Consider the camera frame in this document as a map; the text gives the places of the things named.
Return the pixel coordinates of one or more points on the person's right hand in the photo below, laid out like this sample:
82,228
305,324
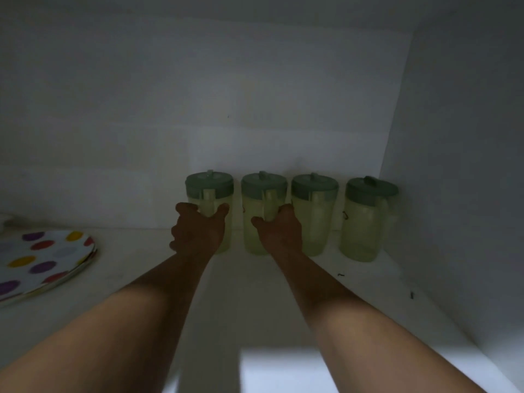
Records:
284,235

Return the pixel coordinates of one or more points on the person's left hand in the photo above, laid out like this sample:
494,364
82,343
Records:
200,235

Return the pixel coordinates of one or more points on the person's right thumb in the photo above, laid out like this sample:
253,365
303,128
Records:
259,223

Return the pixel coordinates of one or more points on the person's left thumb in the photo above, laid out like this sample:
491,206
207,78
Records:
223,209

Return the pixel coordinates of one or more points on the clear pitcher with green lid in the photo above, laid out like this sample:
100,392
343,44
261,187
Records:
256,190
315,192
364,216
208,186

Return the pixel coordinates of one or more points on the person's left forearm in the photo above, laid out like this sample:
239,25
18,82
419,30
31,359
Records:
123,323

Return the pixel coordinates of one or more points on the person's right forearm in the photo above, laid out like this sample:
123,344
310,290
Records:
352,323

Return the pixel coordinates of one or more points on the white polka dot plate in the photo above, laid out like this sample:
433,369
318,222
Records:
93,256
37,257

